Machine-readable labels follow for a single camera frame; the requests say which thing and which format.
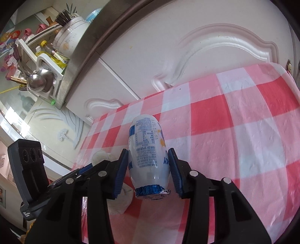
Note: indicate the wooden chopsticks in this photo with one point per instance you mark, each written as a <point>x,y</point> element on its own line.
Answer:
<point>16,79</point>

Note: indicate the white bottle blue foil cap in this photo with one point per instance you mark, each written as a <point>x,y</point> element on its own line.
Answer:
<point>146,150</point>

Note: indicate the red white checked tablecloth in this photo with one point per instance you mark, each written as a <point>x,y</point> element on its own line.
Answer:
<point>234,140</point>

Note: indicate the white ceramic jar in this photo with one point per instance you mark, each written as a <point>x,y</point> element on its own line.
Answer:
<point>70,35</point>

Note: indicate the blue plastic lid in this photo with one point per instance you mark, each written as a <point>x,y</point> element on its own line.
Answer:
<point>92,14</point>

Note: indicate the steel edged kitchen countertop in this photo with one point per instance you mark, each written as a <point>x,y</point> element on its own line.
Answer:
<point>89,42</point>

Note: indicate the steel ladle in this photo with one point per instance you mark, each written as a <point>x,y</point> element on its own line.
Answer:
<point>38,81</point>

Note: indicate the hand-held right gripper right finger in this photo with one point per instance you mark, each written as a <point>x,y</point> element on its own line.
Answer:
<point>175,173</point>

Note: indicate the green plastic clip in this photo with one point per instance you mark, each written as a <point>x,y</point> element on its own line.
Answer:
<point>53,102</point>

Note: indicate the cream cabinet door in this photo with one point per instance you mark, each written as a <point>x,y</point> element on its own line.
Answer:
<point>187,35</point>
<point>105,82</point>

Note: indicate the wall picture frame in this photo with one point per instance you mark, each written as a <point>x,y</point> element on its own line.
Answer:
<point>2,161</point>
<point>2,194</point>

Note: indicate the yellow oil bottle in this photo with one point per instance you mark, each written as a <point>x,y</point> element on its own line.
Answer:
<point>49,49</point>

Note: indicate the white floral patterned refrigerator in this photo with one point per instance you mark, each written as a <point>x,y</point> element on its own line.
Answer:
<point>46,122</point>

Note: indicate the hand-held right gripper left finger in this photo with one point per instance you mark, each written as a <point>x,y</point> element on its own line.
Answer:
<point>120,173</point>

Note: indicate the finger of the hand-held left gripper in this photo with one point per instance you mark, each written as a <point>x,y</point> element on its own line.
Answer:
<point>84,168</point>
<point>100,164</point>

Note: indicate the cartoon wall sticker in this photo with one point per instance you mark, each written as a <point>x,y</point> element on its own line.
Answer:
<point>10,38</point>

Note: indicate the white dish rack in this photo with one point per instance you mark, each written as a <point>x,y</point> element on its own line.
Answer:
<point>45,61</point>

